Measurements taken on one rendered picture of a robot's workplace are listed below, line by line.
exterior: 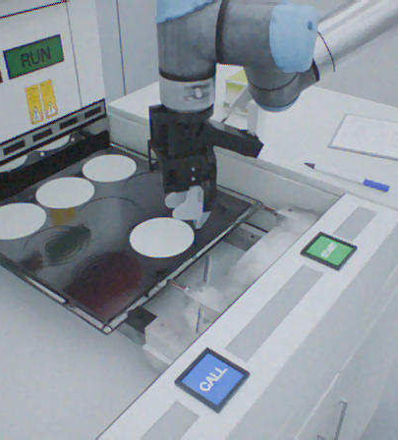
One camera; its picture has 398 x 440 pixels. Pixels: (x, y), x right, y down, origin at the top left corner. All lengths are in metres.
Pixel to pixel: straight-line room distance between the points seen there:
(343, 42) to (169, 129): 0.26
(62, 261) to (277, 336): 0.36
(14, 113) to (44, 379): 0.47
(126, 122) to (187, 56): 0.45
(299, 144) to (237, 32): 0.37
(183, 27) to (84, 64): 0.44
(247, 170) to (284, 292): 0.33
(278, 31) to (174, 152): 0.22
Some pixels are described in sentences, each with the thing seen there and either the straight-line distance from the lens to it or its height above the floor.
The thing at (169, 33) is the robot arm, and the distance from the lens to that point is 0.67.
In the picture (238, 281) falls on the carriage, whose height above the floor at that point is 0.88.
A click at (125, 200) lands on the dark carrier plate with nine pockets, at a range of 0.92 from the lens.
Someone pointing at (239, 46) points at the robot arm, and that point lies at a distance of 0.64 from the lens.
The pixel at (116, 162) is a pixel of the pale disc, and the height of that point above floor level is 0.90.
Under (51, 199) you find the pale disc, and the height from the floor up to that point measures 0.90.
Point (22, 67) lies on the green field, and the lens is 0.97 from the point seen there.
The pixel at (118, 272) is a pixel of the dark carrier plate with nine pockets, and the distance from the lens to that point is 0.77.
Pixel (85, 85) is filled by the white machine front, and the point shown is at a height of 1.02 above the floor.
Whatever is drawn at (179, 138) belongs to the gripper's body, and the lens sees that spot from 0.73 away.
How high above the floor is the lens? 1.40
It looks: 37 degrees down
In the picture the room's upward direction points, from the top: straight up
